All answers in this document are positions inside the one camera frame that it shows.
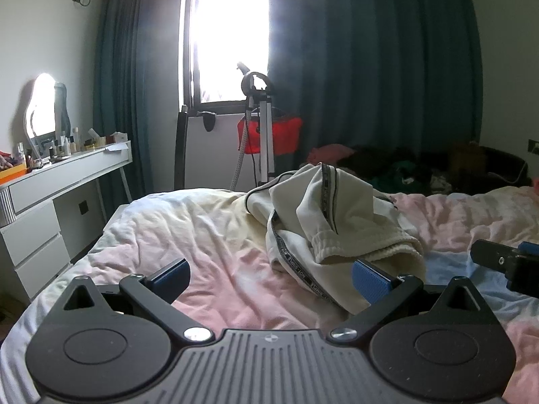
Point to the group of cosmetic bottles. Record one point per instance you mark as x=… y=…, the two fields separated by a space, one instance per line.
x=67 y=143

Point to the window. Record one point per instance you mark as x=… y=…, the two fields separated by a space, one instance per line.
x=227 y=33

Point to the wavy white mirror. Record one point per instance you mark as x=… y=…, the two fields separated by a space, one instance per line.
x=42 y=105

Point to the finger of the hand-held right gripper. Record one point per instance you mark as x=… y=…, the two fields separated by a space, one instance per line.
x=492 y=256
x=529 y=249

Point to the orange box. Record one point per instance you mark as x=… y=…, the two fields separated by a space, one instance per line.
x=12 y=174

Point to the teal curtain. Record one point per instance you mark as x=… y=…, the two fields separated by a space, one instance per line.
x=379 y=71
x=130 y=92

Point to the black armchair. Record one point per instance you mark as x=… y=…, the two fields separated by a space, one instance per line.
x=501 y=166

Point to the small pink cloth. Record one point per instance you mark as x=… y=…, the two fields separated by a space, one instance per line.
x=330 y=152

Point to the white vanity desk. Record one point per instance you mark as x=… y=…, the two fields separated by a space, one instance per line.
x=38 y=219

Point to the red bag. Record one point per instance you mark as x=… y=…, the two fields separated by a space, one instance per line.
x=282 y=134

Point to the silver tripod stand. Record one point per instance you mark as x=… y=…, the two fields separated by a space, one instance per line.
x=265 y=134

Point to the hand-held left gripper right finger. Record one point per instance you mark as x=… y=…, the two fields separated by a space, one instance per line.
x=370 y=284

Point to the cream pants with black stripe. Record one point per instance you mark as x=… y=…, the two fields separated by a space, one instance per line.
x=320 y=219

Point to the pastel bed sheet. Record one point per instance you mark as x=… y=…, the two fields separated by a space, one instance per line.
x=189 y=235

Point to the black wall outlet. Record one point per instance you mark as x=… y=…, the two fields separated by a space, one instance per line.
x=83 y=206

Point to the small black item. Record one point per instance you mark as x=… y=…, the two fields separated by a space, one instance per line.
x=208 y=121

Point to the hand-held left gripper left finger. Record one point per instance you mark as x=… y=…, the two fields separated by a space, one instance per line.
x=170 y=281

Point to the white ribbed container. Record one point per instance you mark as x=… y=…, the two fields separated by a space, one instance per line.
x=6 y=206

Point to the black chair frame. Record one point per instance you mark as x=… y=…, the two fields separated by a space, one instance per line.
x=181 y=151

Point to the pile of dark clothes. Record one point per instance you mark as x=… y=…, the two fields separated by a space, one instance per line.
x=391 y=168

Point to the white tissue box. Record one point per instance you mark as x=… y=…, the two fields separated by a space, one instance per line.
x=120 y=139

